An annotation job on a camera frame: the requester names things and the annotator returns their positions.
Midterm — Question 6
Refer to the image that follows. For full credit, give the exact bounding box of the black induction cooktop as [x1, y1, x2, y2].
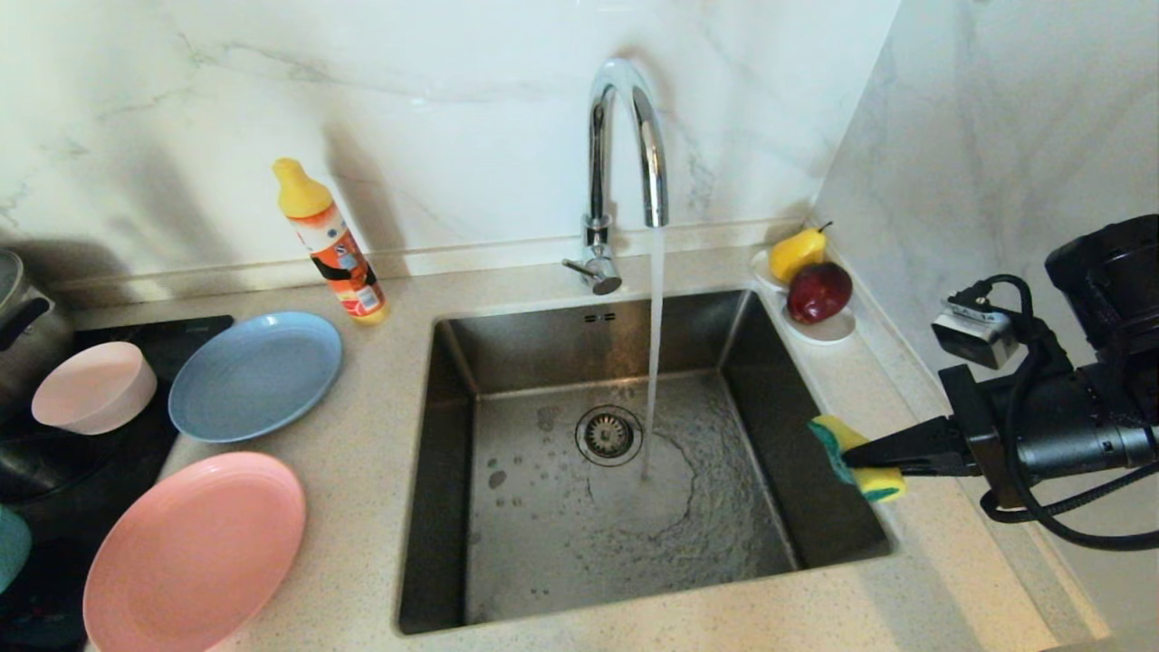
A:
[0, 316, 235, 652]

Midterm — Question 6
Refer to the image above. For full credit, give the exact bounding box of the blue grey plate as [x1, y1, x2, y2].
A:
[168, 312, 343, 443]

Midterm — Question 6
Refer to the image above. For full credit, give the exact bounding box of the orange dish soap bottle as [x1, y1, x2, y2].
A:
[272, 158, 390, 325]

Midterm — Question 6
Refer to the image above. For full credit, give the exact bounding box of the round metal drain strainer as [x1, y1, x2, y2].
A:
[576, 406, 644, 467]

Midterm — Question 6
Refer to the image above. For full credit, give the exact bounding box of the teal bowl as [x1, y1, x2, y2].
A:
[0, 505, 33, 594]

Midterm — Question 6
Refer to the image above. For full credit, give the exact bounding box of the metal pot black handle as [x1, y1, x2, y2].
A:
[0, 249, 75, 422]

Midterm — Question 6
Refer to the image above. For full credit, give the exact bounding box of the pale pink bowl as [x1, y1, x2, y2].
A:
[32, 341, 158, 436]

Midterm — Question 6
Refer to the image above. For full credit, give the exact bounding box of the chrome gooseneck faucet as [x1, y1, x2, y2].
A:
[561, 58, 669, 297]

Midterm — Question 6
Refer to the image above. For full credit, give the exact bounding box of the dark red apple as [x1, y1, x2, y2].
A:
[786, 263, 854, 325]

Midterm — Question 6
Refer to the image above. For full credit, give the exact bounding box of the stainless steel sink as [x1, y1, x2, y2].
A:
[397, 290, 897, 633]

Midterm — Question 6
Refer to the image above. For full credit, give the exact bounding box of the yellow pear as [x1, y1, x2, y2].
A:
[770, 222, 832, 285]

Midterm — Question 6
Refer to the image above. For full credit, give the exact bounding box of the pink plate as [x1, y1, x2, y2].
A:
[83, 452, 307, 652]

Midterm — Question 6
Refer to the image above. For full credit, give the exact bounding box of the yellow green sponge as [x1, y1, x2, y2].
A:
[809, 415, 906, 503]

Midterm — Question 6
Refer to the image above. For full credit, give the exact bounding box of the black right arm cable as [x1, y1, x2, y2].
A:
[946, 274, 1159, 551]

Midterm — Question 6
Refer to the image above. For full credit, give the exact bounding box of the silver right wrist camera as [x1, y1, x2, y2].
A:
[931, 303, 1020, 370]

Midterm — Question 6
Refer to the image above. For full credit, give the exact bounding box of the small white dish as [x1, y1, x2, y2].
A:
[751, 251, 857, 346]

